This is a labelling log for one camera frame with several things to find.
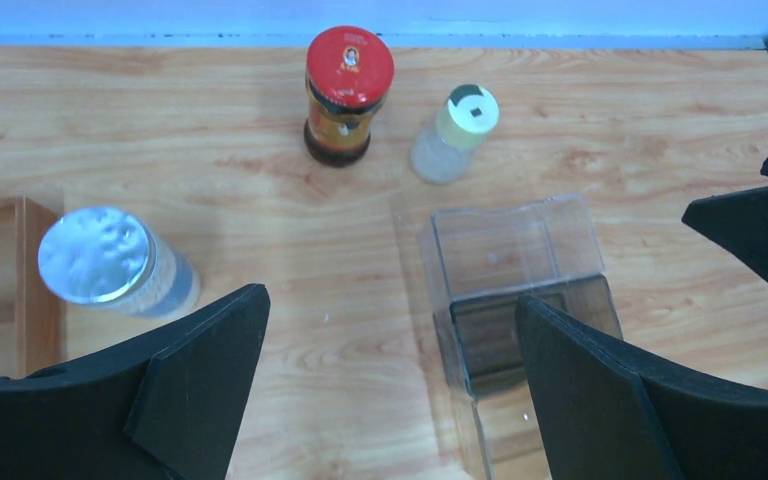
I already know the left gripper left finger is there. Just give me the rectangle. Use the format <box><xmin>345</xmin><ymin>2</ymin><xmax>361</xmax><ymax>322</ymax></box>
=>
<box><xmin>0</xmin><ymin>284</ymin><xmax>270</xmax><ymax>479</ymax></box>

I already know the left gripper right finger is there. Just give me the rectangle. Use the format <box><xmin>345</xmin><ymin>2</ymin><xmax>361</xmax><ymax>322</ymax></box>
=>
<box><xmin>515</xmin><ymin>296</ymin><xmax>768</xmax><ymax>479</ymax></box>

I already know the silver lid blue bottle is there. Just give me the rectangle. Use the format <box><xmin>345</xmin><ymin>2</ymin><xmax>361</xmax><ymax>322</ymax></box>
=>
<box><xmin>37</xmin><ymin>206</ymin><xmax>201</xmax><ymax>320</ymax></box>

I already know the clear plastic organizer bin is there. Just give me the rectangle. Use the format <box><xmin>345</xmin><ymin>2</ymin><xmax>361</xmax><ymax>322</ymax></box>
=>
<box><xmin>392</xmin><ymin>194</ymin><xmax>622</xmax><ymax>479</ymax></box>

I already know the yellow lid spice bottle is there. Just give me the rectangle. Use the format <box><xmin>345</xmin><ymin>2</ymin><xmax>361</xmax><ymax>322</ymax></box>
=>
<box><xmin>410</xmin><ymin>84</ymin><xmax>500</xmax><ymax>185</ymax></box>

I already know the red lid sauce jar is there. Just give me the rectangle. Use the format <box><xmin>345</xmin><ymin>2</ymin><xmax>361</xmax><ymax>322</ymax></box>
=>
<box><xmin>303</xmin><ymin>25</ymin><xmax>395</xmax><ymax>168</ymax></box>

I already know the wooden compartment tray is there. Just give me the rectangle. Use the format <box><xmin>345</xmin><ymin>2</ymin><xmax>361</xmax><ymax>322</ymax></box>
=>
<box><xmin>0</xmin><ymin>197</ymin><xmax>63</xmax><ymax>378</ymax></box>

